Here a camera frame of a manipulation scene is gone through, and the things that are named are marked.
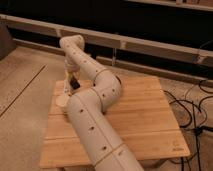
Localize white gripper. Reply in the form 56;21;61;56
65;56;81;84

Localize white power strip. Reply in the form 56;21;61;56
63;79;71;96

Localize black eraser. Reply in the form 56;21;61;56
70;77;80;90

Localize wooden board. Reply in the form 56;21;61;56
40;76;190;168

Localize white ceramic cup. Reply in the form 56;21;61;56
56;94;70;107

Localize black cables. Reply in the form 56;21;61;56
163;78;213;171

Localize metal rail frame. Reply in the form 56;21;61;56
0;13;213;67

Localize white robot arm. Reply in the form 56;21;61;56
60;35;144;171

